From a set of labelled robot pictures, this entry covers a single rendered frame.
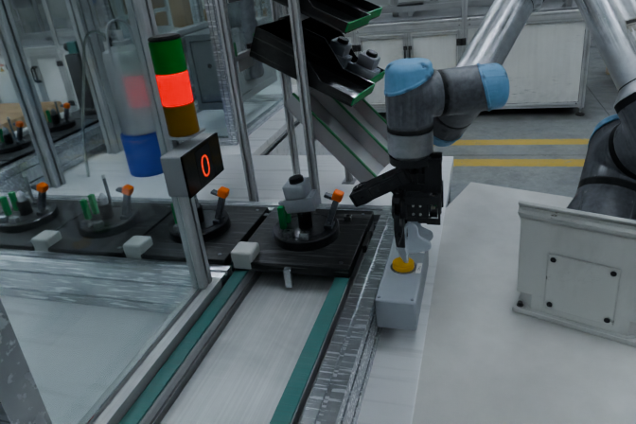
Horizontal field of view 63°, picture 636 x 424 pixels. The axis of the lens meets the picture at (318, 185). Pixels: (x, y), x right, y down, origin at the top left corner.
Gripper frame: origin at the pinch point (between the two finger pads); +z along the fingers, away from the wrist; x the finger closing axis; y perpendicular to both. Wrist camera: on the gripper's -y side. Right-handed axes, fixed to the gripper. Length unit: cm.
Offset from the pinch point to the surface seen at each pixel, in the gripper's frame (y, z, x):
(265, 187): -51, 13, 55
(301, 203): -20.9, -6.9, 6.3
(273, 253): -25.9, 1.5, 0.3
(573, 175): 72, 98, 272
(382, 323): -2.2, 7.3, -10.5
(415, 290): 3.2, 2.5, -6.8
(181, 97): -31.4, -33.7, -12.2
